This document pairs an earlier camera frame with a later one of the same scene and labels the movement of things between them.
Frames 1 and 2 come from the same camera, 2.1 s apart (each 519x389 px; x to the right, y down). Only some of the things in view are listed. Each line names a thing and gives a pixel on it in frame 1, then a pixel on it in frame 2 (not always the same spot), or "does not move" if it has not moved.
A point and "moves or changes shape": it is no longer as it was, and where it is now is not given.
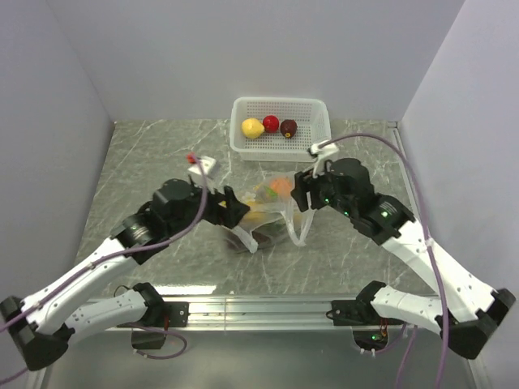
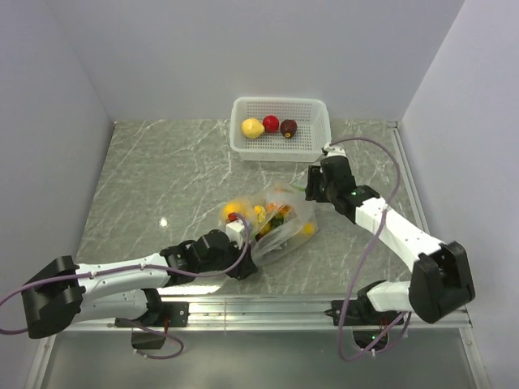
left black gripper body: (213, 209) → (228, 260)
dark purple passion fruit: (289, 127) does not move
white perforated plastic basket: (310, 115) does not move
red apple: (271, 123) does not move
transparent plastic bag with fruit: (268, 198) moves or changes shape
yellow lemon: (252, 128) does not move
